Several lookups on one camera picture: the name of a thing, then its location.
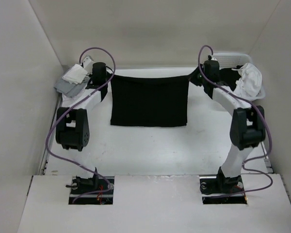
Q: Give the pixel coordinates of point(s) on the black tank top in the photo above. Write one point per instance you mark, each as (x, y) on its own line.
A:
(150, 102)

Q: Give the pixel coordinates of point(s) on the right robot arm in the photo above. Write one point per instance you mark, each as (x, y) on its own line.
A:
(246, 132)

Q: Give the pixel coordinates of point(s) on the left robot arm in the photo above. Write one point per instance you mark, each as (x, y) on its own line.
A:
(72, 130)

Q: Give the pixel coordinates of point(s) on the white folded tank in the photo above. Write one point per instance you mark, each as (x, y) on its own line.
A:
(68, 99)
(75, 75)

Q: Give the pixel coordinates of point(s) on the white bottom folded tank top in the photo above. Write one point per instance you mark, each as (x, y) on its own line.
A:
(68, 99)

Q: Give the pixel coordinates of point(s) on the grey folded tank top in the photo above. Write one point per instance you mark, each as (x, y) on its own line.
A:
(70, 90)

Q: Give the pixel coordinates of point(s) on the white tank top in basket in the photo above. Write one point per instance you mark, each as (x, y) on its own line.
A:
(249, 85)

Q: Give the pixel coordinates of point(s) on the white plastic laundry basket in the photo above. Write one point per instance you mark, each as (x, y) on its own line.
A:
(231, 59)

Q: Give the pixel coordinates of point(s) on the black garment in basket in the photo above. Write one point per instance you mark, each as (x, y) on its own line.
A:
(229, 76)

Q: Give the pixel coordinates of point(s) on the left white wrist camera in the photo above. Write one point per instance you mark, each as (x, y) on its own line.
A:
(88, 63)

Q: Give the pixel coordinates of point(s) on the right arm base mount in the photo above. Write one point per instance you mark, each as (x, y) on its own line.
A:
(220, 191)

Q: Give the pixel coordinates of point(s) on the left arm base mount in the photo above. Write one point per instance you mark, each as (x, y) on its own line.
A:
(90, 191)

